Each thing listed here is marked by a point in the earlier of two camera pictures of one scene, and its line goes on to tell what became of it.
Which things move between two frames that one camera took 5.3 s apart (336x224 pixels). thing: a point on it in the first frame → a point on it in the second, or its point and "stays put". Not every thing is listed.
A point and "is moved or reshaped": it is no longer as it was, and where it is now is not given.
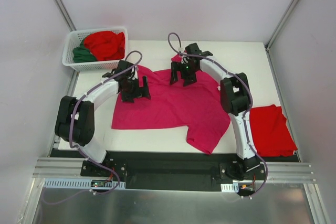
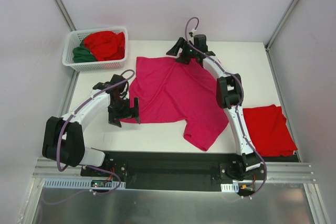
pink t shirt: [198, 108] is moved or reshaped
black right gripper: [182, 71] → [182, 54]
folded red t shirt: [271, 136] stays put
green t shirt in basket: [82, 54] stays put
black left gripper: [135, 93] → [124, 112]
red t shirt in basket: [105, 45] stays put
